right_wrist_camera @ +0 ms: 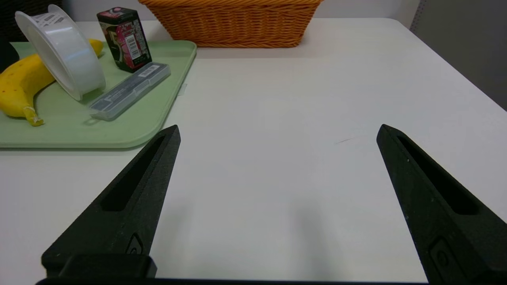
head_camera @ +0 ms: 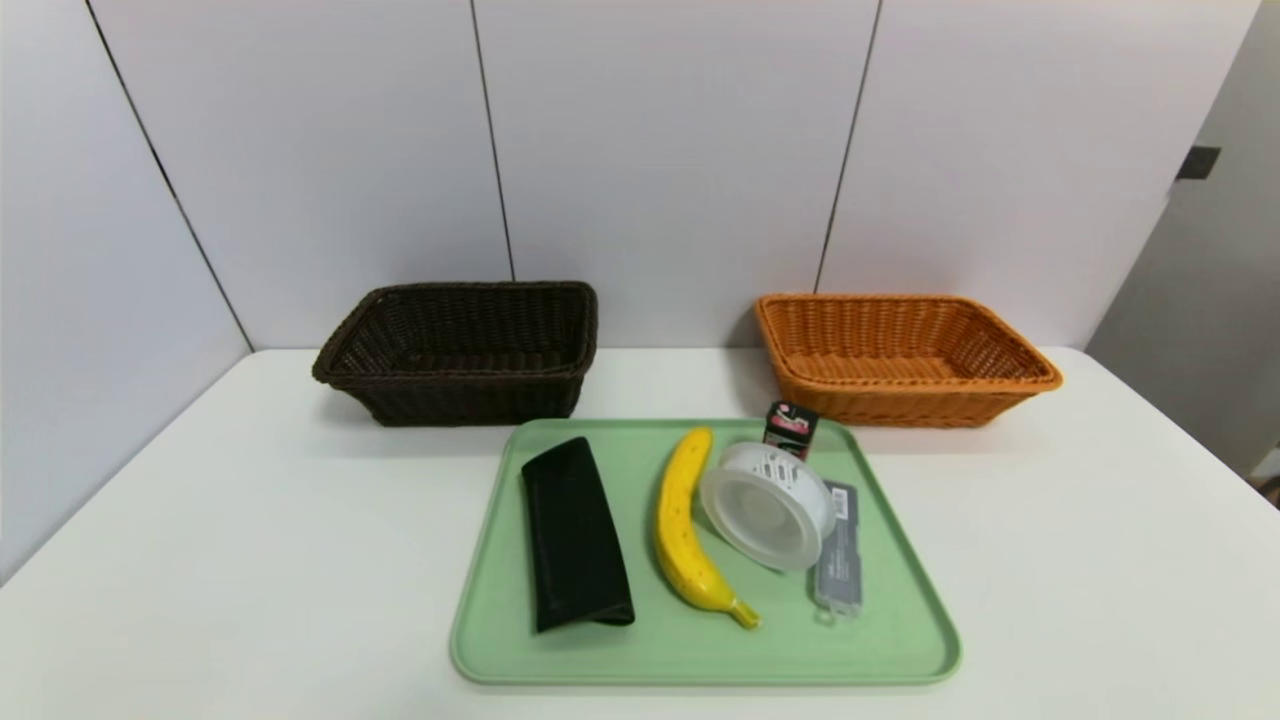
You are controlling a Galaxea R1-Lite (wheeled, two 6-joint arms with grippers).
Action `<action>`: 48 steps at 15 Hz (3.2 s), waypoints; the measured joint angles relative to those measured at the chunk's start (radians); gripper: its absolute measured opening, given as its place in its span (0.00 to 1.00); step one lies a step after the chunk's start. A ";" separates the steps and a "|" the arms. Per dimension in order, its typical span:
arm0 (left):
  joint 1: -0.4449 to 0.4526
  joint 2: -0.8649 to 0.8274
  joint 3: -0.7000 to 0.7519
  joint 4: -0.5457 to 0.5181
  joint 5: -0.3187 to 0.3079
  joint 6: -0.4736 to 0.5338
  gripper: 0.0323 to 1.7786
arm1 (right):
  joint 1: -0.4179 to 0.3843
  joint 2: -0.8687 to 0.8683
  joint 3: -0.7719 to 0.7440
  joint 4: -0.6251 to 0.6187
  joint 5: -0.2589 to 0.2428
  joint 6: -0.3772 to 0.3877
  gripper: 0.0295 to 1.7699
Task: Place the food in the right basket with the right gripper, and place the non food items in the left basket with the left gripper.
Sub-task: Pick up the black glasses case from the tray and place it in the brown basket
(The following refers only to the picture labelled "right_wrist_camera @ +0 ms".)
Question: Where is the small black red box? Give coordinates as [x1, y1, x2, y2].
[97, 6, 152, 73]

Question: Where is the yellow banana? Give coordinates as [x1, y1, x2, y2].
[0, 39, 104, 126]

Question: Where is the orange wicker basket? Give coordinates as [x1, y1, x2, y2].
[138, 0, 323, 48]

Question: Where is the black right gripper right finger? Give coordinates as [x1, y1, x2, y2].
[376, 124, 507, 285]

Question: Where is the clear plastic pen case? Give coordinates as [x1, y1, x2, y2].
[89, 62, 172, 121]

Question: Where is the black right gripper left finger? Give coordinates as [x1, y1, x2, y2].
[42, 125, 181, 278]

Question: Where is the dark brown wicker basket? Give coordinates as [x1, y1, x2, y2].
[0, 0, 63, 42]

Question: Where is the light green plastic tray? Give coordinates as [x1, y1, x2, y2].
[0, 40, 197, 149]

